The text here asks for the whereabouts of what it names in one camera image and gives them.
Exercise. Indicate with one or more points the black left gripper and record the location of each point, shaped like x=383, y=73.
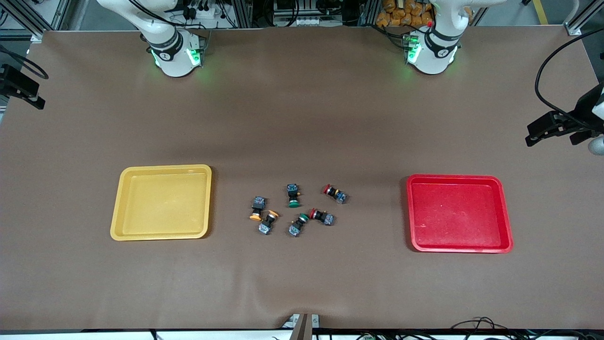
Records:
x=586, y=107

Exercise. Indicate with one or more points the red push button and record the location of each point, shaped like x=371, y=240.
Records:
x=336, y=193
x=323, y=216

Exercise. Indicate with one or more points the yellow push button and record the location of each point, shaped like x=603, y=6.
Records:
x=257, y=205
x=268, y=223

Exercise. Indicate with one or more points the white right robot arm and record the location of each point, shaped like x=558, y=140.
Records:
x=172, y=56

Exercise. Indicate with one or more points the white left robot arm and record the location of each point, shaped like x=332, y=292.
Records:
x=432, y=56

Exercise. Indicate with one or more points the red plastic tray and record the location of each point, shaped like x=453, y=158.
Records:
x=457, y=212

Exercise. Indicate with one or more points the yellow plastic tray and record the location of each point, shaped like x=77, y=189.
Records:
x=160, y=203

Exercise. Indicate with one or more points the orange packed bags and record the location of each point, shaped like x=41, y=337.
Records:
x=401, y=14

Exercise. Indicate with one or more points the white power strip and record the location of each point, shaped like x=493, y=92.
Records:
x=203, y=13

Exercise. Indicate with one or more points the brown table mat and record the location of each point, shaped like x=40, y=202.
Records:
x=302, y=118

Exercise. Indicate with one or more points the green push button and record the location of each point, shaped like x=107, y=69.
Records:
x=297, y=226
x=293, y=194

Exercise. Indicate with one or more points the black left camera mount bracket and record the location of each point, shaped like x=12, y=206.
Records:
x=583, y=139

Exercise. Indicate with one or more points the aluminium frame strut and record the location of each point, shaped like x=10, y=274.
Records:
x=578, y=19
x=26, y=21
x=370, y=12
x=243, y=13

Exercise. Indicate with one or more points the metal table edge bracket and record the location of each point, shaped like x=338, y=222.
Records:
x=302, y=328

